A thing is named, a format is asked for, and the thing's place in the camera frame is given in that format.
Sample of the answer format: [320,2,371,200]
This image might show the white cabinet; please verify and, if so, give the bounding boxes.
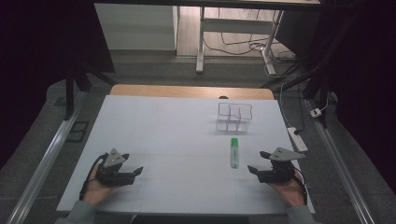
[94,3,180,52]

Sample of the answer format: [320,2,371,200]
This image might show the person's right hand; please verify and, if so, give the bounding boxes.
[268,172,305,208]

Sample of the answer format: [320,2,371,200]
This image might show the black stand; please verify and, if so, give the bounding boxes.
[261,12,359,129]
[64,60,118,121]

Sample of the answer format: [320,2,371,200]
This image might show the white desk frame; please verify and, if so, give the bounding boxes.
[195,6,285,76]

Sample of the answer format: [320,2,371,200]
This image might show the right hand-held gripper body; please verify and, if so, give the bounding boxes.
[257,147,306,184]

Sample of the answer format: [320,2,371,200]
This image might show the white table mat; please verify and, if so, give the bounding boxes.
[56,94,316,216]

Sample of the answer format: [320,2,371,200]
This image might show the clear organizer with wire rim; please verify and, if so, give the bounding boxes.
[216,102,254,133]

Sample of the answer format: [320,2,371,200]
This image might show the green highlighter pen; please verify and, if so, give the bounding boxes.
[230,137,240,170]

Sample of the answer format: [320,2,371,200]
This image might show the black floor cables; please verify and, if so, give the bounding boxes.
[204,7,297,64]

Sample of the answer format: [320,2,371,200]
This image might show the white power strip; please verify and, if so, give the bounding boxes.
[287,126,309,153]

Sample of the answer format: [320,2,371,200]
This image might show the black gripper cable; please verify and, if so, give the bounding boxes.
[78,153,109,201]
[292,167,309,205]

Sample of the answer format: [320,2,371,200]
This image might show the black rectangular floor frame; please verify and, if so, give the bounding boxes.
[65,120,91,144]

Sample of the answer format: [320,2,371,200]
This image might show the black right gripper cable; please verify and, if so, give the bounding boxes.
[292,167,309,205]

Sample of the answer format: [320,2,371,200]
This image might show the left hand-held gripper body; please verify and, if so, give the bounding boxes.
[94,148,136,188]

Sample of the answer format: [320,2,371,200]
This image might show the person's left hand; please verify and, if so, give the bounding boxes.
[82,169,117,205]

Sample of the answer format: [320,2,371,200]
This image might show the wooden table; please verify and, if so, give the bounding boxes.
[109,83,276,101]

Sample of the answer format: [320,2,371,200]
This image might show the aluminium rail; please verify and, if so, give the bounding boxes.
[304,98,376,224]
[6,90,89,224]

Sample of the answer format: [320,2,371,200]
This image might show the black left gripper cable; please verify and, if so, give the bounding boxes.
[78,153,109,201]

